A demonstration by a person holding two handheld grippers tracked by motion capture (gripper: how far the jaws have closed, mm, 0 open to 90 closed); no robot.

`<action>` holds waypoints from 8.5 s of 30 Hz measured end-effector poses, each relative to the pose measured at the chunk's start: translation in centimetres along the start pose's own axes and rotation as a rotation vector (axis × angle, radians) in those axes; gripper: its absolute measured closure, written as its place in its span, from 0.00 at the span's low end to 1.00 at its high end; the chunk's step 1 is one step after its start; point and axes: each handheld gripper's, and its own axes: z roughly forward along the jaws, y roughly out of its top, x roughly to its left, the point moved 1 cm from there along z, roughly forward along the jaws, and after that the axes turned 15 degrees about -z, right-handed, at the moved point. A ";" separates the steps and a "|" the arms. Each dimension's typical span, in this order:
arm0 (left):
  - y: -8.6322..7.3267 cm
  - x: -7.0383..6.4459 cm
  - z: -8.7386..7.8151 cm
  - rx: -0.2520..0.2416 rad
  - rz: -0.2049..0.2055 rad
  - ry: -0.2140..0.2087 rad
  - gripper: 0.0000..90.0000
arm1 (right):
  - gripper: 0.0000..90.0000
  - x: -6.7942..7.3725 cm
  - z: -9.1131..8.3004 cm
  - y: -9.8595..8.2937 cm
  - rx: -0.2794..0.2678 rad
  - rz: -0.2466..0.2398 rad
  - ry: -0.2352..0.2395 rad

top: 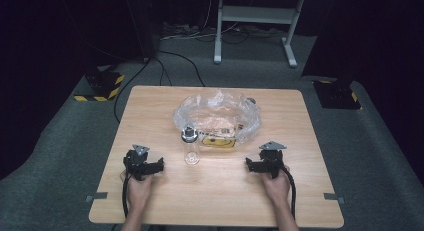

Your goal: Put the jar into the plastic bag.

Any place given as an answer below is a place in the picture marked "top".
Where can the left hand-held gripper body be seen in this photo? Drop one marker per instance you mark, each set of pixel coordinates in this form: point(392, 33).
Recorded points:
point(136, 166)

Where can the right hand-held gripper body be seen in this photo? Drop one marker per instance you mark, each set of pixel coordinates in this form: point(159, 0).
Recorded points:
point(271, 161)

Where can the person's left hand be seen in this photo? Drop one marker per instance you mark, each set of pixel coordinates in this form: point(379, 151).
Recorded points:
point(138, 191)

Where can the person's right hand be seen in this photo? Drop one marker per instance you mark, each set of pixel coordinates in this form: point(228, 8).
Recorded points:
point(278, 189)

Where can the clear glass bottle silver cap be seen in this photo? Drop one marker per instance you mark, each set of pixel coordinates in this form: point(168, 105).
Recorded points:
point(191, 147)

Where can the yellow labelled packet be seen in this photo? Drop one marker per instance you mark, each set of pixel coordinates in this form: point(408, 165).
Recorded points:
point(218, 141)

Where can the grey tape piece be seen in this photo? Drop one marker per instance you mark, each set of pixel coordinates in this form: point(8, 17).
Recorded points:
point(333, 197)
point(98, 196)

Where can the clear plastic bag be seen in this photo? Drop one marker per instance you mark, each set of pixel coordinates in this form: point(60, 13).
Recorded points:
point(216, 107)

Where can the black yellow striped stand base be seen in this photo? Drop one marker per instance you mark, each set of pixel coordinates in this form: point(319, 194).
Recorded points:
point(336, 94)
point(103, 86)

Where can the black stand pole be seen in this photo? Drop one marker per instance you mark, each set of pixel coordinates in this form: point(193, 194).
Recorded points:
point(141, 24)

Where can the white metal stand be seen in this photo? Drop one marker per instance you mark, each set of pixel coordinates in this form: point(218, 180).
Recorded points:
point(253, 14)

